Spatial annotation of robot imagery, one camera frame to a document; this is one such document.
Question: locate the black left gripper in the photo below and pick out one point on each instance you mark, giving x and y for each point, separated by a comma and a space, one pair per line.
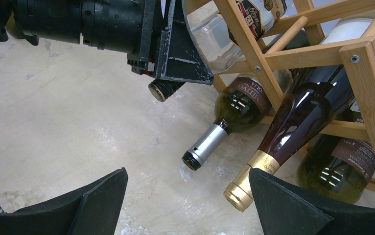
164, 47

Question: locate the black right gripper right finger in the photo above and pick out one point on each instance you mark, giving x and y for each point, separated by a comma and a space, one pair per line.
286, 209

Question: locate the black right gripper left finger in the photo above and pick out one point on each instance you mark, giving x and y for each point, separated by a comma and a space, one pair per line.
93, 209

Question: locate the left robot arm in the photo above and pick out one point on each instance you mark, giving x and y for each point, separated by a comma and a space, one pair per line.
103, 24

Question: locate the brown bottle gold neck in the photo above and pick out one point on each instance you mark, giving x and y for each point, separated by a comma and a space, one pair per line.
319, 95

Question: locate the wooden wine rack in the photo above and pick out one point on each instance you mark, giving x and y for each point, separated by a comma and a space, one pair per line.
356, 54

